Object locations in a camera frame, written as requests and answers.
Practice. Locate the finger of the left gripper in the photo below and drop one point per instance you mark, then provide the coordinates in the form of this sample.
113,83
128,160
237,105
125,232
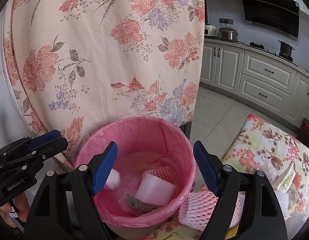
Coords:
43,149
44,137

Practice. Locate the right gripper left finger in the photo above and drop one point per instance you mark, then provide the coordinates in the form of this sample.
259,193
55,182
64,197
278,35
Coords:
85,182

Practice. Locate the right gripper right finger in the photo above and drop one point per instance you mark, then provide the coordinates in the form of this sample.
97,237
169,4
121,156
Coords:
224,182

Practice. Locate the large pink foam fruit net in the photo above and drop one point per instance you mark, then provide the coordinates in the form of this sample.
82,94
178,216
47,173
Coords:
162,172

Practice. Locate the white foam sheet strip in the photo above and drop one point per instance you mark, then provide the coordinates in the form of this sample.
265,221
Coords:
155,191

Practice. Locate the green white patterned rag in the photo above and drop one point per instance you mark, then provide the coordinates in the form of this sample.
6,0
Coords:
139,206

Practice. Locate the pink lined trash bin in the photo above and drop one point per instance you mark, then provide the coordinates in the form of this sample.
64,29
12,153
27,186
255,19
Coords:
143,143

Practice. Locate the red floor trash bin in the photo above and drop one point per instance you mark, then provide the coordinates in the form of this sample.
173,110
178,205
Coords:
303,134

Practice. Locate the white lower kitchen cabinets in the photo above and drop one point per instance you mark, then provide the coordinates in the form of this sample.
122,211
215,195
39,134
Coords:
258,79

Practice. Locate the person's left hand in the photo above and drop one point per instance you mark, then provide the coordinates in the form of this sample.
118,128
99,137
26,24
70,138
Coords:
22,204

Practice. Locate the small pink foam fruit net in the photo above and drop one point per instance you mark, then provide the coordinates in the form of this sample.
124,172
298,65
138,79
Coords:
196,211

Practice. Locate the yellow sponge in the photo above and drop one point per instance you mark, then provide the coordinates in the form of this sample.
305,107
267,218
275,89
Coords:
232,232

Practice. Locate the white paper cup carton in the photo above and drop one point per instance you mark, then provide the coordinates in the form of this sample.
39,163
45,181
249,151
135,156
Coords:
284,181

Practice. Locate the white foam block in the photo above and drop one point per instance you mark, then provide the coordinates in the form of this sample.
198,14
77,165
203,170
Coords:
283,199

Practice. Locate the floral tablecloth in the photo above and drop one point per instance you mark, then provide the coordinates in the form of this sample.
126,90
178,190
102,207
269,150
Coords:
257,212

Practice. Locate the floral curtain cloth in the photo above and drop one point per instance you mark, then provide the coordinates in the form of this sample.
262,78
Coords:
78,65

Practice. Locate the gas stove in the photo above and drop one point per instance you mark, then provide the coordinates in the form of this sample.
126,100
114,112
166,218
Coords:
279,54

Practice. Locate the black cooking pot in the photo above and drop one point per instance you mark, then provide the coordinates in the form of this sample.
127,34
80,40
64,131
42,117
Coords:
285,48

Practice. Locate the silver pressure cooker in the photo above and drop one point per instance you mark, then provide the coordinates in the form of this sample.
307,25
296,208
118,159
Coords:
228,34

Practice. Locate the white rice cooker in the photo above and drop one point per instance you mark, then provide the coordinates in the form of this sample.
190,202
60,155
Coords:
210,31

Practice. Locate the black range hood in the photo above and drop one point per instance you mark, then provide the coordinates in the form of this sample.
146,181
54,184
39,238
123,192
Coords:
282,15

